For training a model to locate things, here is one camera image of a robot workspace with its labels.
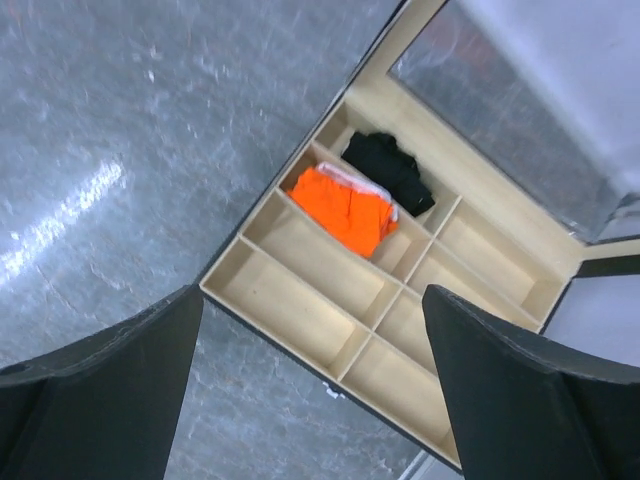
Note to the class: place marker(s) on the black compartment storage box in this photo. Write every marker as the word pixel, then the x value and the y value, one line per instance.
pixel 493 99

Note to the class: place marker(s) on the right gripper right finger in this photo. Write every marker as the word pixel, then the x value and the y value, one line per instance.
pixel 522 406

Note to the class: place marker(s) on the orange boxer underwear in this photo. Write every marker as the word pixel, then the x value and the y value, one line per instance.
pixel 357 212

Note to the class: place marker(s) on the black rolled underwear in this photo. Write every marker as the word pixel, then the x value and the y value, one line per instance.
pixel 378 156

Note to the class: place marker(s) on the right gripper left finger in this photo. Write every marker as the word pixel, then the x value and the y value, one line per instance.
pixel 106 406

